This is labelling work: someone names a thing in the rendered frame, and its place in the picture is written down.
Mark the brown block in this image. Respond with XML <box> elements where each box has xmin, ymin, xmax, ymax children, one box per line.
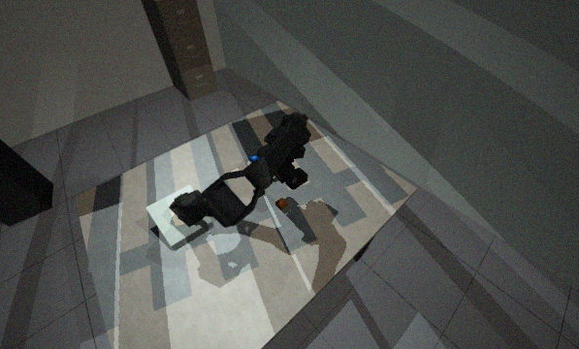
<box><xmin>275</xmin><ymin>198</ymin><xmax>288</xmax><ymax>210</ymax></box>

